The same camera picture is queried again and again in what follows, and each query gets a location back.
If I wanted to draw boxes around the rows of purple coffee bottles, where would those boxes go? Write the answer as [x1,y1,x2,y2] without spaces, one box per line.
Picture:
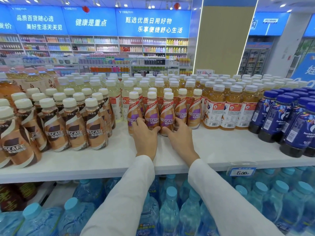
[127,88,203,137]

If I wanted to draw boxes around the glass door drinks refrigerator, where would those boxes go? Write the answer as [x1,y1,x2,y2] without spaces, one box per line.
[237,42,272,76]

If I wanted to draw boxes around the person's right forearm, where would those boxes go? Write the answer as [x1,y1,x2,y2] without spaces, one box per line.
[188,158,284,236]

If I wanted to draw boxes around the purple label coffee drink bottle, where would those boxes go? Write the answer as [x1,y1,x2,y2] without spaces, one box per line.
[160,92,176,137]
[145,91,161,131]

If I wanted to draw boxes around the white display shelf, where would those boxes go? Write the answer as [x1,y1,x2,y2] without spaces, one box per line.
[0,120,315,185]

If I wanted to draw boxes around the person's left forearm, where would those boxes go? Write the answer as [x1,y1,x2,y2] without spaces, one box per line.
[80,155,156,236]

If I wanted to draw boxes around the blue and white price tag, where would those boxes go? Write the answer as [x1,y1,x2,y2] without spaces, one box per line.
[226,167,257,177]

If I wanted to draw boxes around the dark brown packaged bottles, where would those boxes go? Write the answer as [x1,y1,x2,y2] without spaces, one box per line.
[0,182,31,212]

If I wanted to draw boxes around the rows of pink-capped drink bottles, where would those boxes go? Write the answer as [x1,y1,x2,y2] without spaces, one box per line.
[0,65,59,96]

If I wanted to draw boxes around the person's right hand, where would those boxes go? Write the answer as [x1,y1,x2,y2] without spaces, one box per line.
[161,117,200,167]

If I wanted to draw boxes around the blue wall banner white lettering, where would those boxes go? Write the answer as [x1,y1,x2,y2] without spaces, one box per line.
[62,7,118,36]
[115,8,192,38]
[0,3,17,34]
[10,5,68,35]

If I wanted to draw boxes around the rows of orange tea bottles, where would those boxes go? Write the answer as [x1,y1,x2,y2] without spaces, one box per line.
[178,74,308,130]

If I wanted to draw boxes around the wall shelving of toiletry bottles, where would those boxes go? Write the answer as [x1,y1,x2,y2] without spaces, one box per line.
[0,34,189,59]

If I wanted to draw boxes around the rows of brown coffee bottles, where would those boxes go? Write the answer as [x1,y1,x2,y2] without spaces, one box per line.
[0,88,116,169]

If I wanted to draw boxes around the rows of dark blue bottles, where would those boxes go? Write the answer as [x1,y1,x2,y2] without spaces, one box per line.
[248,86,315,158]

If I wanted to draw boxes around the person's left hand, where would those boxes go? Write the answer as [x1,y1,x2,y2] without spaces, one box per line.
[132,117,161,161]

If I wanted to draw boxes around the blue overhead sign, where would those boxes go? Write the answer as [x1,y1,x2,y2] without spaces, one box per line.
[249,12,290,36]

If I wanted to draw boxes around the blue standing poster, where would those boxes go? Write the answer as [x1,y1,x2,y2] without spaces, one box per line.
[290,53,315,87]

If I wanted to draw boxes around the amber tea bottle white cap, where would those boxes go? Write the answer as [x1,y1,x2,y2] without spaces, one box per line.
[0,72,21,101]

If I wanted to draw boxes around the aisle shelving of assorted goods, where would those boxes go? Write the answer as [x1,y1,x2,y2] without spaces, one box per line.
[0,53,193,77]

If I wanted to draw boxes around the rows of small water bottles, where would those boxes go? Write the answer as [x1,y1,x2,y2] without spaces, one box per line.
[105,167,315,236]

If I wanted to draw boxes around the rows of pale yellow drinks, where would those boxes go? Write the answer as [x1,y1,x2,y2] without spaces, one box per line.
[57,72,181,122]

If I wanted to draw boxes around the large blue-capped water jug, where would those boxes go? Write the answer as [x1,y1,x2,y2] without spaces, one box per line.
[73,179,106,210]
[58,197,97,236]
[16,203,64,236]
[0,211,25,236]

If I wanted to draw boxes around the small white cartoon sign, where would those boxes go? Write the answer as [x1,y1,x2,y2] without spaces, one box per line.
[196,69,215,77]

